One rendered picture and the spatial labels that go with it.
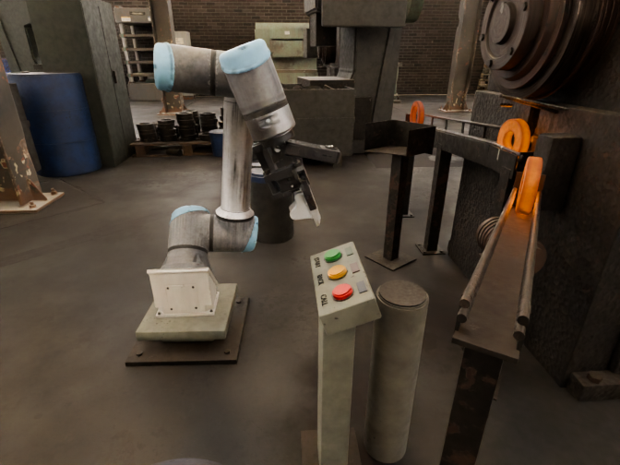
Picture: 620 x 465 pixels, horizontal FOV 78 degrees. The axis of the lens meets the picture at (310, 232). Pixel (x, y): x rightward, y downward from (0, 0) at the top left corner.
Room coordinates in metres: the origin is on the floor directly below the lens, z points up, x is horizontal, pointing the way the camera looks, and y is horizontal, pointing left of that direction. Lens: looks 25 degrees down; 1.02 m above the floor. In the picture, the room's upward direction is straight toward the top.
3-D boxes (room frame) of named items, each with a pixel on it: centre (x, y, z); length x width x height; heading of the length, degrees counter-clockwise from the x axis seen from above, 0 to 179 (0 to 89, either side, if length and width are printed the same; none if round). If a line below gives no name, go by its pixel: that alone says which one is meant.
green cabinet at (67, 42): (4.13, 2.19, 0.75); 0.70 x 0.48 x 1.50; 4
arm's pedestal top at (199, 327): (1.27, 0.47, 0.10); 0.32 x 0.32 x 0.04; 2
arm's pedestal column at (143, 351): (1.27, 0.47, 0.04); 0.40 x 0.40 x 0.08; 2
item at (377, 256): (1.89, -0.43, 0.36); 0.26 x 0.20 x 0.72; 39
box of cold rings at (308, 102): (4.13, 0.14, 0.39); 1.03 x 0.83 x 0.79; 98
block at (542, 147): (1.20, -0.77, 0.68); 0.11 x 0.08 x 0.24; 94
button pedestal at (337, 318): (0.70, -0.06, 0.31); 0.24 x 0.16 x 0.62; 4
